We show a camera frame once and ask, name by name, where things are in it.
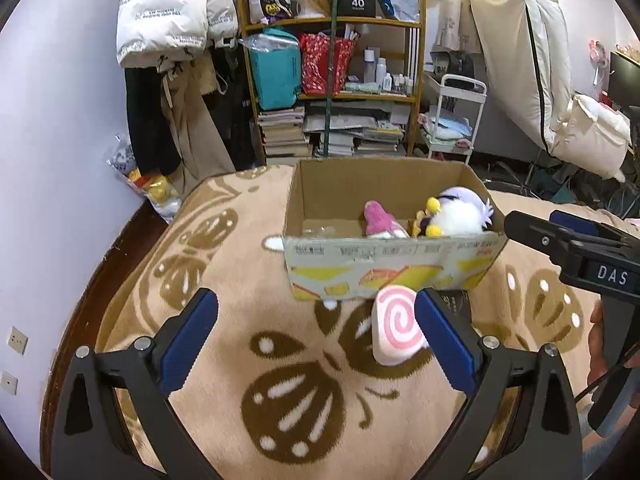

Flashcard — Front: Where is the person's right hand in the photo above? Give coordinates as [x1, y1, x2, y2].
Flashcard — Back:
[587, 300, 608, 386]

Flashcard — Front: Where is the wooden shelf unit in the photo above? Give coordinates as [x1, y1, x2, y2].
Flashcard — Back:
[236, 0, 427, 156]

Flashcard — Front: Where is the teal storage bag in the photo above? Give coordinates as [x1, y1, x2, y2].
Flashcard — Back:
[240, 28, 302, 110]

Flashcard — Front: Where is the white puffer jacket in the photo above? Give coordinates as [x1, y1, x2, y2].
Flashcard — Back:
[116, 0, 239, 72]

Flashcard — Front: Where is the snack bag by wall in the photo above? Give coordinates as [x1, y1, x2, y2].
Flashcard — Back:
[106, 133, 182, 224]

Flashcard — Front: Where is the beige hanging coat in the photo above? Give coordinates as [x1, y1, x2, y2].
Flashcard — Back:
[160, 61, 235, 198]

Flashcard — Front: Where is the wall socket lower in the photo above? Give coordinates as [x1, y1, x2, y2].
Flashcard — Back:
[0, 370, 18, 396]

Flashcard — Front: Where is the black booklet with gold print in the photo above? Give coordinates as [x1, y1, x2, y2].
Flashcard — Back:
[439, 290, 472, 323]

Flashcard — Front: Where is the wall socket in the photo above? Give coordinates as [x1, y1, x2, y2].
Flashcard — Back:
[6, 326, 28, 356]
[0, 370, 18, 396]

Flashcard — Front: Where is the printed cardboard box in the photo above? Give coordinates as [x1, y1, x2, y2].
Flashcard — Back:
[283, 157, 506, 300]

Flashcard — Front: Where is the cream quilted bedding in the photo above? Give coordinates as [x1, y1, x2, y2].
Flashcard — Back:
[470, 0, 631, 182]

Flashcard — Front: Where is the white fluffy yellow plush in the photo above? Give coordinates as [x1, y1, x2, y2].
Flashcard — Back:
[425, 197, 494, 238]

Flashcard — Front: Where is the pink spiral roll plush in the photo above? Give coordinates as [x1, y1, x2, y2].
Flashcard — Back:
[371, 285, 428, 367]

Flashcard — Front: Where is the stack of books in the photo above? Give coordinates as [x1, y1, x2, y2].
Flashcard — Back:
[257, 106, 312, 158]

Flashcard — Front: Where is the beige brown patterned rug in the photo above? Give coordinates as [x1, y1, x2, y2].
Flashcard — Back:
[94, 164, 640, 480]

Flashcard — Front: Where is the red patterned bag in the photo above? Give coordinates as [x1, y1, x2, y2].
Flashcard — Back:
[299, 34, 356, 96]

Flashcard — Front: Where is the wall socket upper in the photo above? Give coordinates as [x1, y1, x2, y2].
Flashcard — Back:
[6, 326, 28, 356]

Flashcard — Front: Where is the white metal cart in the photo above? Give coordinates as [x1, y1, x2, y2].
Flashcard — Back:
[422, 73, 488, 164]

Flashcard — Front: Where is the purple haired plush doll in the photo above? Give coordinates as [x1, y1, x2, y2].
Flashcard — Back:
[437, 186, 495, 229]

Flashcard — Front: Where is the pink plush toy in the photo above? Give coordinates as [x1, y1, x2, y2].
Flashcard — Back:
[363, 200, 409, 240]

